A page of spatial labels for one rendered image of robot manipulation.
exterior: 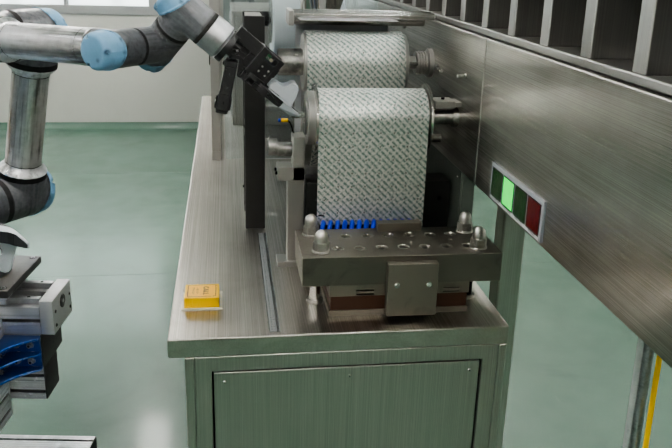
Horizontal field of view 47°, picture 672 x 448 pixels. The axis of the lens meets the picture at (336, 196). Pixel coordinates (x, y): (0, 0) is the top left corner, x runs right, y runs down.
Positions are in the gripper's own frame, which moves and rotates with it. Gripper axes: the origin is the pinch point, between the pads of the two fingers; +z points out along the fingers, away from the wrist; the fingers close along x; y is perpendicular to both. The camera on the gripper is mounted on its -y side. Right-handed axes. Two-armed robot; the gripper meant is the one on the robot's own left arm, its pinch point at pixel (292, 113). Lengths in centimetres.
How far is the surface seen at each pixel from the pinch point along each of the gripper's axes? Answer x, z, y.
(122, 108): 552, -14, -151
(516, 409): 75, 150, -39
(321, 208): -4.4, 17.4, -11.3
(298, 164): 2.9, 9.0, -8.0
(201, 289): -13.6, 6.8, -38.4
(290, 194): 3.7, 12.3, -14.6
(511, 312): 9, 78, -4
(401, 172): -4.4, 25.5, 5.8
